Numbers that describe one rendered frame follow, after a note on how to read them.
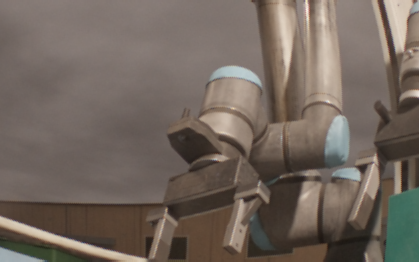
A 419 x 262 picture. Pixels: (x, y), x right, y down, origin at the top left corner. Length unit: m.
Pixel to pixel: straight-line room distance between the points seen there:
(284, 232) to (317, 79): 0.37
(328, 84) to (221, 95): 0.24
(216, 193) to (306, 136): 0.23
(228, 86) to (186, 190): 0.19
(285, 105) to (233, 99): 0.40
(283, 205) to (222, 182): 0.46
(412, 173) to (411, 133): 0.75
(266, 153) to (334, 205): 0.29
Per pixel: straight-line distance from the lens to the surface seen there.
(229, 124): 0.90
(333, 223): 1.25
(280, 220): 1.28
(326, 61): 1.13
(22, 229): 1.00
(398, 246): 1.32
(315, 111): 1.03
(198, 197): 0.86
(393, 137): 0.65
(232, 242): 0.77
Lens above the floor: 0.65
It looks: 19 degrees up
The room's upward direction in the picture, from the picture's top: 2 degrees clockwise
